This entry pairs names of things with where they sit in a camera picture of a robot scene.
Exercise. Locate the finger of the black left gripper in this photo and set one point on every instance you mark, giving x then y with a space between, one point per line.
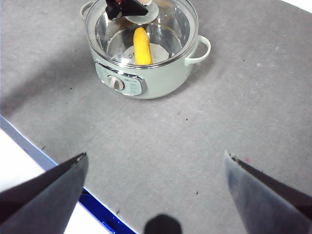
124 8

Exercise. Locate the sage green electric pot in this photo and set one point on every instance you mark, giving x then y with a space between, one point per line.
168 80

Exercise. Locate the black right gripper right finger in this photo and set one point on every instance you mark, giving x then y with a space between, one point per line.
268 207

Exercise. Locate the blue table edge strip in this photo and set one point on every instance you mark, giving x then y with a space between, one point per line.
97 209

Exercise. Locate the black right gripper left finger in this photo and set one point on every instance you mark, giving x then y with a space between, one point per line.
48 202

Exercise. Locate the glass lid with green knob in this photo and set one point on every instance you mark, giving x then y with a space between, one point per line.
170 22

